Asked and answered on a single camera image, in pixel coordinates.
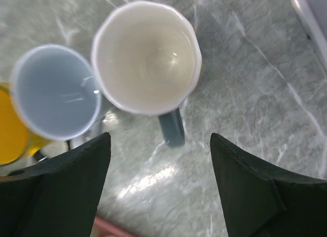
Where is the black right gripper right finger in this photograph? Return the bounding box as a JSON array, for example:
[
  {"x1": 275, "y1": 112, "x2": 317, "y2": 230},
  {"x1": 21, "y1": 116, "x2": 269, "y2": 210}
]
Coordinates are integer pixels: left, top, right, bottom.
[{"x1": 210, "y1": 133, "x2": 326, "y2": 236}]

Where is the dark grey mug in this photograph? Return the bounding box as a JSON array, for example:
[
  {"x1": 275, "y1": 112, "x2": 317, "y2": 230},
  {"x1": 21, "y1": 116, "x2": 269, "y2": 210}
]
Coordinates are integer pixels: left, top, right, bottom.
[{"x1": 90, "y1": 1, "x2": 202, "y2": 147}]

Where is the pink plastic tray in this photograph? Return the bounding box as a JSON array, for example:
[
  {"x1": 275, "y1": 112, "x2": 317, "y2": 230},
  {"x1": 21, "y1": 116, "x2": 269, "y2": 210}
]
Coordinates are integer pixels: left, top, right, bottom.
[{"x1": 90, "y1": 216, "x2": 135, "y2": 237}]

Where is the yellow mug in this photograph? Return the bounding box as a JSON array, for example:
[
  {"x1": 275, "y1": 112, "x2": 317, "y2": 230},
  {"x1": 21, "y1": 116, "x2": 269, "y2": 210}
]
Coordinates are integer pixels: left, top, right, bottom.
[{"x1": 1, "y1": 82, "x2": 52, "y2": 166}]

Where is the pale blue grey mug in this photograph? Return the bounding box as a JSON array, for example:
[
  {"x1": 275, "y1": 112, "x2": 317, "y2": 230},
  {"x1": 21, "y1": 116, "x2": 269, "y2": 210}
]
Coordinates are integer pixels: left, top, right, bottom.
[{"x1": 9, "y1": 44, "x2": 102, "y2": 140}]

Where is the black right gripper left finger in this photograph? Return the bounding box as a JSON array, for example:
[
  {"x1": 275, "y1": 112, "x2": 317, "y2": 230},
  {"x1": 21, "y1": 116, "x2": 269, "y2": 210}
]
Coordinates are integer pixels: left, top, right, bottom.
[{"x1": 1, "y1": 132, "x2": 111, "y2": 236}]

